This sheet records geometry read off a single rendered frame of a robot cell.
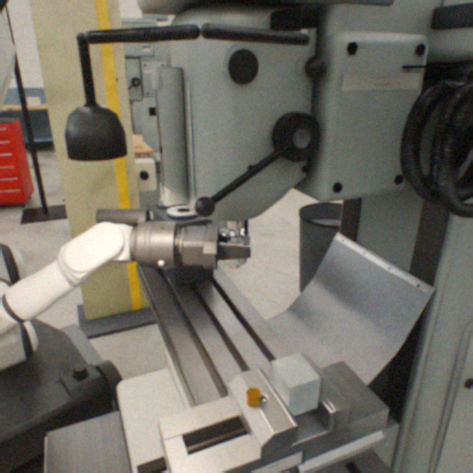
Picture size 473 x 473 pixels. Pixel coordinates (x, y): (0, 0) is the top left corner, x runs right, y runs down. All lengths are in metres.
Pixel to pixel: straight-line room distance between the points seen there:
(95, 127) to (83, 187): 1.94
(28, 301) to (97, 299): 1.93
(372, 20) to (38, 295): 0.71
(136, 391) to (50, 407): 0.50
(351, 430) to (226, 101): 0.53
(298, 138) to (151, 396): 0.65
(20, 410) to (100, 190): 1.37
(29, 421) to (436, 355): 1.13
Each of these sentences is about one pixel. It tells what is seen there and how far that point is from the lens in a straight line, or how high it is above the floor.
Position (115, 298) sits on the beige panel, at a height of 0.15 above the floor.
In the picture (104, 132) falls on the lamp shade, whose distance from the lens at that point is 0.50.
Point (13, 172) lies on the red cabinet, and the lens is 5.23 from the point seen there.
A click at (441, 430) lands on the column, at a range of 1.13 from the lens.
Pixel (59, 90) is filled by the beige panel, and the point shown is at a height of 1.44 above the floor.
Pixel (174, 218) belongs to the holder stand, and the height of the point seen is 1.18.
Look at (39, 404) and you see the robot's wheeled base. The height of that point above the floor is 0.59.
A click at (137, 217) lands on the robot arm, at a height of 1.29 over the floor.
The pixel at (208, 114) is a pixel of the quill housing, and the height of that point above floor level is 1.49.
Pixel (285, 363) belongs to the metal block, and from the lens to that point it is 0.63.
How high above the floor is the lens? 1.55
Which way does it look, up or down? 23 degrees down
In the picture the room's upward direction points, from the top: straight up
